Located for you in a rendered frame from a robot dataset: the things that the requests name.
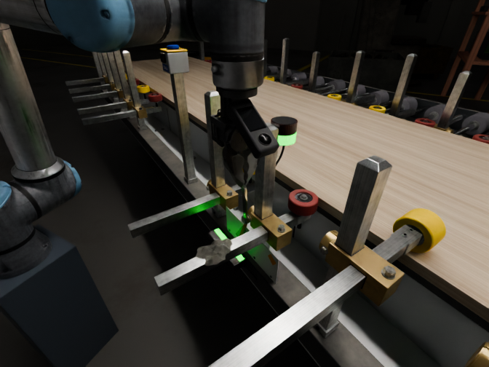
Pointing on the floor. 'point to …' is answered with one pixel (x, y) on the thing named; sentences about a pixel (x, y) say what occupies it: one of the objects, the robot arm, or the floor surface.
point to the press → (370, 24)
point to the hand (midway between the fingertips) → (244, 183)
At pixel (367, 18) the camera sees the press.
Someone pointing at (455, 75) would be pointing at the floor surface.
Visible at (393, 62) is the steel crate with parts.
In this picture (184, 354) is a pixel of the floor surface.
